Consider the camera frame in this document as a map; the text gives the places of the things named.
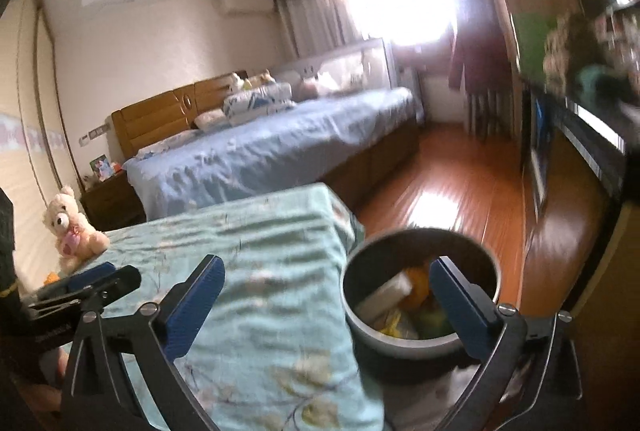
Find blue patterned pillow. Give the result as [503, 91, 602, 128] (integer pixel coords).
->
[222, 82, 296, 114]

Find small pink white pillow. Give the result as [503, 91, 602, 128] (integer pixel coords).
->
[194, 108, 226, 130]

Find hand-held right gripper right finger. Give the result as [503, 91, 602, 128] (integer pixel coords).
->
[429, 256, 583, 431]

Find brown plush toy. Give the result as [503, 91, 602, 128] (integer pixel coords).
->
[545, 14, 601, 77]

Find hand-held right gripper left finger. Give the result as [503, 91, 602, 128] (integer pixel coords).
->
[60, 253, 227, 431]

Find dark red coat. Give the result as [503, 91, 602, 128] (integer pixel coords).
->
[447, 24, 511, 92]

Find small white box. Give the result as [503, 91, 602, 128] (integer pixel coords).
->
[356, 272, 412, 319]

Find wooden nightstand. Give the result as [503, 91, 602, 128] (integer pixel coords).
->
[80, 171, 147, 232]

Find grey bed guard rail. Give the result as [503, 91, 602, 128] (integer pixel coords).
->
[272, 38, 396, 99]

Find brown wooden headboard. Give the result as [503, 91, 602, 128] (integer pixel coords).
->
[111, 76, 241, 162]

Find black television cabinet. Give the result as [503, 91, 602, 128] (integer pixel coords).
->
[520, 81, 631, 222]

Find cream teddy bear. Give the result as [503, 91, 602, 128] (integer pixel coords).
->
[42, 185, 111, 274]

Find wall switch panel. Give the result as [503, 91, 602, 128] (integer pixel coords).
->
[79, 124, 111, 147]

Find white sliding closet door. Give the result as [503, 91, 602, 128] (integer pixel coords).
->
[0, 0, 81, 292]

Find yellow green wrapper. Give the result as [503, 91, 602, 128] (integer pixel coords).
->
[377, 311, 418, 339]

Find photo frame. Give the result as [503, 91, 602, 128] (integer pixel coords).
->
[89, 154, 113, 179]

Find person's left hand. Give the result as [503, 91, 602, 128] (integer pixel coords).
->
[27, 346, 68, 417]

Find bed with blue sheet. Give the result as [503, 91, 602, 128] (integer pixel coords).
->
[122, 86, 426, 222]

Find white plush dog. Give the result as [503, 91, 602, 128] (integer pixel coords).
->
[230, 70, 277, 91]

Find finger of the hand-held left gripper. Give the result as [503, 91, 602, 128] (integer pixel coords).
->
[27, 265, 142, 312]
[35, 261, 117, 302]

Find teal floral bedsheet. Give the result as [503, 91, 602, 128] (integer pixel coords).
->
[15, 184, 386, 431]

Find green box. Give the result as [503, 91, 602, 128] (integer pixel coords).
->
[515, 11, 556, 77]

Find white air conditioner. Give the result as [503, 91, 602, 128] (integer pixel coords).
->
[216, 0, 277, 16]

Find pink plush toy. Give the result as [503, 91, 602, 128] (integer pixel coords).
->
[302, 76, 341, 98]

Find round grey trash bin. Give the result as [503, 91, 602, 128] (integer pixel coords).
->
[340, 230, 502, 359]

